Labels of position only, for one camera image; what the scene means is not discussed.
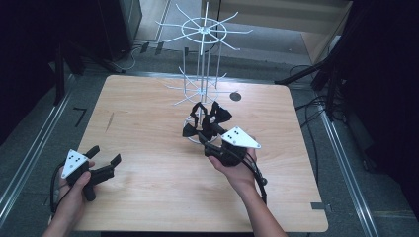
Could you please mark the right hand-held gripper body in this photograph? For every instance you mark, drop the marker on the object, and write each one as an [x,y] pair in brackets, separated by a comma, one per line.
[238,138]

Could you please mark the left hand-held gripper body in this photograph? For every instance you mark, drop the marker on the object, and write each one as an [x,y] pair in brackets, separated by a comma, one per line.
[74,162]

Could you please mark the black bow tie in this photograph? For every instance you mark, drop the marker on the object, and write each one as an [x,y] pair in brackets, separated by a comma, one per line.
[224,116]
[190,130]

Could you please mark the person's left hand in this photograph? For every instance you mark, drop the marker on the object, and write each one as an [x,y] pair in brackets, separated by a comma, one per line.
[70,194]

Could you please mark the person's right hand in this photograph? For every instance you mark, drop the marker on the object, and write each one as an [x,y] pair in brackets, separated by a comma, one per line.
[238,176]

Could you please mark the dark round table grommet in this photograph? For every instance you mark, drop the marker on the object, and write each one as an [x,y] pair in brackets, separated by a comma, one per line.
[235,96]

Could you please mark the black upright stand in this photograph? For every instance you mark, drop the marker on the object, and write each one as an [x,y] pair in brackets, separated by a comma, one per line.
[59,75]

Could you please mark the black slanted stand leg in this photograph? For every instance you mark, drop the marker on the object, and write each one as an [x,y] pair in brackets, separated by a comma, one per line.
[303,74]

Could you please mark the grey tape piece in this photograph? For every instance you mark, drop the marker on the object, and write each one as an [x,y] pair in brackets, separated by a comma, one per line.
[318,206]

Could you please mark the small black block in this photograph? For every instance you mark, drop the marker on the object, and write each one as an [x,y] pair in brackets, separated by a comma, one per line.
[144,47]

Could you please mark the black cabinet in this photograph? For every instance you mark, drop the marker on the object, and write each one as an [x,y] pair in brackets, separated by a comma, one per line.
[122,26]

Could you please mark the beige wooden board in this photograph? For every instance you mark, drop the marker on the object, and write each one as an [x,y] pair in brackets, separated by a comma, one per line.
[283,15]

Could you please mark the metal floor rail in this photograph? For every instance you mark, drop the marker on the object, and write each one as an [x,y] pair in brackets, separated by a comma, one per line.
[346,171]
[33,148]

